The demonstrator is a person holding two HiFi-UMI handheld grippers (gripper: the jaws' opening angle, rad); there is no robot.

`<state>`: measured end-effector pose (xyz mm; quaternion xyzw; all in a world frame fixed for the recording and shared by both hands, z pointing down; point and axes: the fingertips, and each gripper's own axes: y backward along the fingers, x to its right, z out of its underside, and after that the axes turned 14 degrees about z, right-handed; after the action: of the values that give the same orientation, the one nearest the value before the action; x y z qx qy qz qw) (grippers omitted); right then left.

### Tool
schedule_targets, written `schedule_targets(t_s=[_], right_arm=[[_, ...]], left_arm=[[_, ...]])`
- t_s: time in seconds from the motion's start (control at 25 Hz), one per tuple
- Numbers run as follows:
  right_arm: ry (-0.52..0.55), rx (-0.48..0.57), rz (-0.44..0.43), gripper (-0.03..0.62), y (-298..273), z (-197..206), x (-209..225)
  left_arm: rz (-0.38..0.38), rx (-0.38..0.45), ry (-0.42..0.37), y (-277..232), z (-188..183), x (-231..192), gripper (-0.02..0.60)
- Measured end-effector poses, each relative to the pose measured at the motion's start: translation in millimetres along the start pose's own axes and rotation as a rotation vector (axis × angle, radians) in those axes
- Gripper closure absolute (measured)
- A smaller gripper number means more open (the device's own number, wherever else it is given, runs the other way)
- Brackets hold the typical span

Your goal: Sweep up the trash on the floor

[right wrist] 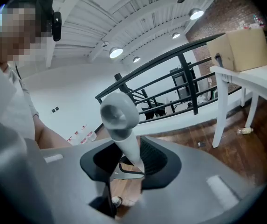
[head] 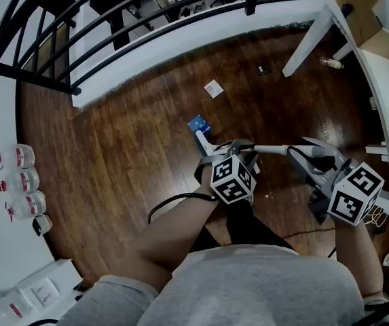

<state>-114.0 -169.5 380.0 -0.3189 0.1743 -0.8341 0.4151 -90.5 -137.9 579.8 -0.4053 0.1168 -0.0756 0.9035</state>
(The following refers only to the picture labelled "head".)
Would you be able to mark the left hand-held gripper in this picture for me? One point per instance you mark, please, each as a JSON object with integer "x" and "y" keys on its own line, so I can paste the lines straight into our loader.
{"x": 231, "y": 178}

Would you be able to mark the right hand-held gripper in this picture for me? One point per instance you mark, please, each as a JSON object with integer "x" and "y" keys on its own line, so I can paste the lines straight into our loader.
{"x": 355, "y": 195}

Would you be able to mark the blue packet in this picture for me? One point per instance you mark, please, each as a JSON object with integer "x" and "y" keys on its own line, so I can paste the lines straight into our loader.
{"x": 197, "y": 123}

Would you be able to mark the white paper card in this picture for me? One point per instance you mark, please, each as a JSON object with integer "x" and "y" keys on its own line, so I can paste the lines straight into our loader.
{"x": 213, "y": 88}

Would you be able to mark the person's left forearm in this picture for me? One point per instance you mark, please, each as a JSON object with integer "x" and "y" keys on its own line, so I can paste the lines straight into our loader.
{"x": 177, "y": 226}

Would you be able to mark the person's right forearm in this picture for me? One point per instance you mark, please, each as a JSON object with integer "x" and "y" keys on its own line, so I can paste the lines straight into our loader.
{"x": 357, "y": 260}

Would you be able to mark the black trousers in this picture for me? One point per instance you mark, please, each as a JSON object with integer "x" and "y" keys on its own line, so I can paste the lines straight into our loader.
{"x": 248, "y": 229}

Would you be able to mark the paper cup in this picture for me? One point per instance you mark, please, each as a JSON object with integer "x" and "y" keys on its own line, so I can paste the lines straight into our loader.
{"x": 373, "y": 103}

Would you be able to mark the floor socket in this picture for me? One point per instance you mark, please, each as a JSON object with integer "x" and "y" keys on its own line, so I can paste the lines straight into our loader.
{"x": 262, "y": 70}

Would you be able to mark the clear plastic bottle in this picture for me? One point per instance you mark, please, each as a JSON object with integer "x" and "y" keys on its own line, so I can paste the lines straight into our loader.
{"x": 331, "y": 63}

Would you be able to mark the grey shirt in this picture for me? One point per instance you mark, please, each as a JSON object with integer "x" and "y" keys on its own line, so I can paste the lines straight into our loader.
{"x": 258, "y": 284}

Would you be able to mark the cardboard box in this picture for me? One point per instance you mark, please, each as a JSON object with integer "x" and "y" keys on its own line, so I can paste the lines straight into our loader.
{"x": 357, "y": 12}

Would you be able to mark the small white bin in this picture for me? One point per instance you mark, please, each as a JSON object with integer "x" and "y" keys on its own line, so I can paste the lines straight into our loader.
{"x": 43, "y": 224}

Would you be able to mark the white water dispenser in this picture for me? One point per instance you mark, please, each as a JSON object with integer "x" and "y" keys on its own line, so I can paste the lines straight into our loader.
{"x": 55, "y": 277}

